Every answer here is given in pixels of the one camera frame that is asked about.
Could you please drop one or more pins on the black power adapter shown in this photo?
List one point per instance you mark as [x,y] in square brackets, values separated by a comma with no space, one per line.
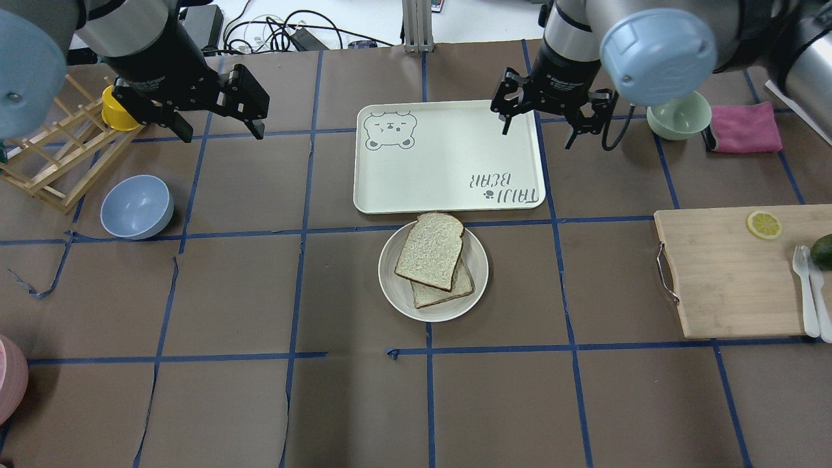
[203,24]

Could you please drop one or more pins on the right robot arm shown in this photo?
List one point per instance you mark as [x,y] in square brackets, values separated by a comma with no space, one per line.
[649,52]

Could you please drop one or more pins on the lemon slice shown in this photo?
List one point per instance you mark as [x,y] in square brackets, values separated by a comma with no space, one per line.
[764,225]

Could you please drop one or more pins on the yellow cup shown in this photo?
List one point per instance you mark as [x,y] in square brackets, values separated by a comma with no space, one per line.
[114,114]

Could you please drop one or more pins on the wooden dish rack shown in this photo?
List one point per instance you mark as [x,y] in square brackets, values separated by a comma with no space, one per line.
[60,165]

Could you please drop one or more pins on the avocado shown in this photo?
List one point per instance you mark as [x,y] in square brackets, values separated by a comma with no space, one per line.
[821,252]

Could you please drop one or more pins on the pink plate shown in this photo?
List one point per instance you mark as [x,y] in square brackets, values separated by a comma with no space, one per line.
[14,377]

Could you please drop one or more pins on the pink cloth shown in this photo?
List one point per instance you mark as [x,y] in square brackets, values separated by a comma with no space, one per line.
[742,129]

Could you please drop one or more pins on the white plastic fork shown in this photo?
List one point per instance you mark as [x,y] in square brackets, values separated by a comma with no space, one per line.
[800,266]

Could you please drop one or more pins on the blue bowl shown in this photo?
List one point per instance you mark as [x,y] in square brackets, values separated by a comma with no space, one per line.
[139,207]

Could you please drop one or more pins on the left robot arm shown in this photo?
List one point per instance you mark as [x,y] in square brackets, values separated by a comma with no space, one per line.
[161,72]

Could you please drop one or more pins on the white plastic knife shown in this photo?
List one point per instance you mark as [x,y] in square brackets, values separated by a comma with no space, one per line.
[816,279]

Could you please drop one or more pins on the green bowl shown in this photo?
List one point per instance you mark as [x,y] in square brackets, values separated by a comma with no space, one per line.
[681,118]

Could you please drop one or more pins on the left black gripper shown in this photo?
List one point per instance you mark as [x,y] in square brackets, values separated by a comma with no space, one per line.
[168,60]

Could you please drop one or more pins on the cream bear tray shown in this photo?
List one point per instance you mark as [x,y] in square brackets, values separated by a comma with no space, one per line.
[447,156]

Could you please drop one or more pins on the aluminium frame post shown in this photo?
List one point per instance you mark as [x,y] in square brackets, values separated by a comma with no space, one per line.
[418,26]

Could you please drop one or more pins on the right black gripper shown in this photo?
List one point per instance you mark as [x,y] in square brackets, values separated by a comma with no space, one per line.
[564,70]

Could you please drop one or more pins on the wooden cutting board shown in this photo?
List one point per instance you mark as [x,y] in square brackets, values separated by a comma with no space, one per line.
[730,283]

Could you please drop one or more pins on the round white plate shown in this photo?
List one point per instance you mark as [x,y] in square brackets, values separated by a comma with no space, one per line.
[398,292]

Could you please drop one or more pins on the bread slice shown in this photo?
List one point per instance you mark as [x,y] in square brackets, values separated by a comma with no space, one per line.
[431,250]
[462,286]

